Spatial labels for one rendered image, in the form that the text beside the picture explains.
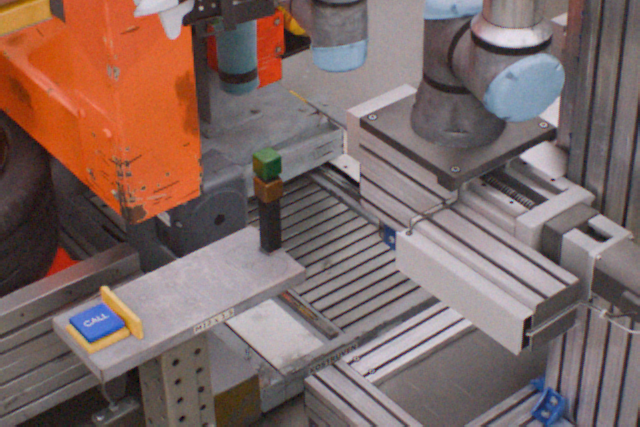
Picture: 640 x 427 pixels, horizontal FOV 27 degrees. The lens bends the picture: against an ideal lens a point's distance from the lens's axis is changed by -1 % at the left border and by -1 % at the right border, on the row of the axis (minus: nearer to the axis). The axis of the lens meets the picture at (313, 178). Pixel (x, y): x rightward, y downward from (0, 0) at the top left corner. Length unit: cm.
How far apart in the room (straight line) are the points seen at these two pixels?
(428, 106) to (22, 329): 91
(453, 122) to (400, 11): 216
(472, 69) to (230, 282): 70
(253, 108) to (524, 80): 148
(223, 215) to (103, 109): 52
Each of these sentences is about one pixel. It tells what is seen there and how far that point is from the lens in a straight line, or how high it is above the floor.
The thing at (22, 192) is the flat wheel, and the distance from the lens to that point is 261.
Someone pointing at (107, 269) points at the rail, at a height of 38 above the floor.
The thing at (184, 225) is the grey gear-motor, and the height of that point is 33.
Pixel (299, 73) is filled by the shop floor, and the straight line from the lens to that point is 388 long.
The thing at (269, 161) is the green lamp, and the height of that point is 66.
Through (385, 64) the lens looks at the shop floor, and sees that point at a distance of 392.
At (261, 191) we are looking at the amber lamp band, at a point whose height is 59.
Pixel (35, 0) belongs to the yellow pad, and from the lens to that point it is 278.
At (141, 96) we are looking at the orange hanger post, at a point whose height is 78.
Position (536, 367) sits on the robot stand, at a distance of 260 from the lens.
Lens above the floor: 197
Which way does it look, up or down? 35 degrees down
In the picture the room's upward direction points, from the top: 1 degrees counter-clockwise
